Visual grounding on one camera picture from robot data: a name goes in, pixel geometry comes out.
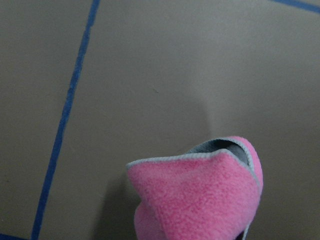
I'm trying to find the pink and grey cloth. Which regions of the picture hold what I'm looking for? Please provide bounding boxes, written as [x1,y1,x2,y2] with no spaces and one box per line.
[126,136,264,240]

